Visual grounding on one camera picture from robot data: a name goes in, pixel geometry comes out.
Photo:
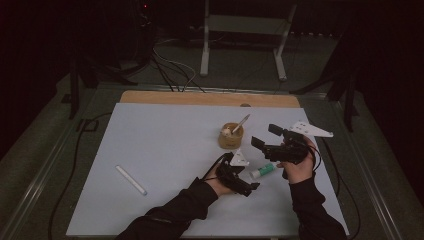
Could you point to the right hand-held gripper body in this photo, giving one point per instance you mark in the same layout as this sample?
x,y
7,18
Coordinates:
x,y
290,148

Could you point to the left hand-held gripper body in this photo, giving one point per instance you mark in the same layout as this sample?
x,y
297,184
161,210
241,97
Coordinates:
x,y
230,175

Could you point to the green and white glue stick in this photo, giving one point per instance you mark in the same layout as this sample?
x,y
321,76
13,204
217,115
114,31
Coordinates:
x,y
265,170

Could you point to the wooden pen holder cup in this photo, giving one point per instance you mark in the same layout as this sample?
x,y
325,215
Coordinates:
x,y
230,141

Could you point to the white pen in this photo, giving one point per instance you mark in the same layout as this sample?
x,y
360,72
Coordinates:
x,y
131,180

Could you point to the person's left hand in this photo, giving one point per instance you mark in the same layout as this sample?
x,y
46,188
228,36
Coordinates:
x,y
221,188

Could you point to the person's right hand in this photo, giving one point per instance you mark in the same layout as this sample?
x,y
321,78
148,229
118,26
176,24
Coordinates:
x,y
300,173

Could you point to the black tripod stand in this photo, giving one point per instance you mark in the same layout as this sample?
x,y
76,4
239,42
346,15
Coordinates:
x,y
74,96
349,106

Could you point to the white table mat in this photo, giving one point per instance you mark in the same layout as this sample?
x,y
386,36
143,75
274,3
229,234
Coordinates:
x,y
150,133

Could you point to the white metal stand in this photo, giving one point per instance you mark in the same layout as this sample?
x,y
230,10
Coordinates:
x,y
245,25

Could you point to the metal floor rail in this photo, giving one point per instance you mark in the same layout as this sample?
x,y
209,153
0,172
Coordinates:
x,y
40,173
366,173

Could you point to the black floor bracket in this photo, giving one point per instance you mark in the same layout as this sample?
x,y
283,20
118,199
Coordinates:
x,y
87,125

